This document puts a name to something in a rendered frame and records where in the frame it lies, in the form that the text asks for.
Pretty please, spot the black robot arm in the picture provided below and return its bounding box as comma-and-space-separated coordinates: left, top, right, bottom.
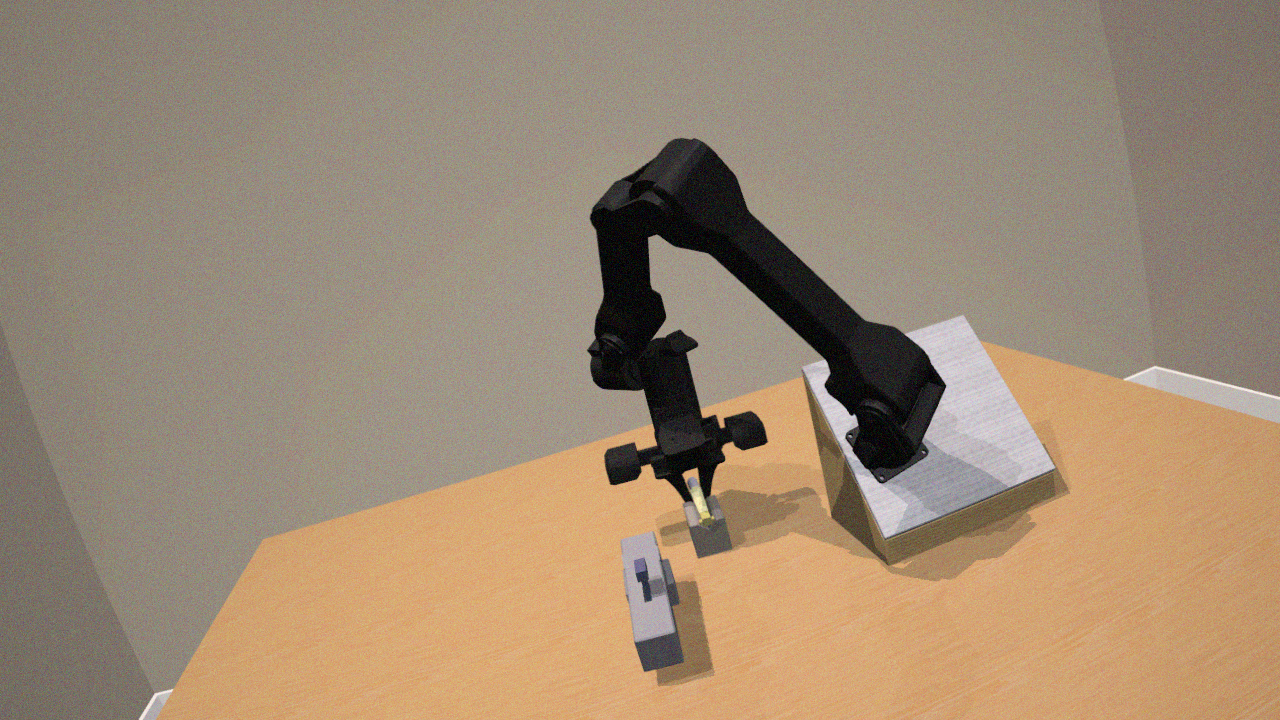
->
588, 138, 946, 483

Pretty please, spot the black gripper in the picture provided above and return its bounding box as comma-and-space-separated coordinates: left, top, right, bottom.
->
604, 386, 768, 502

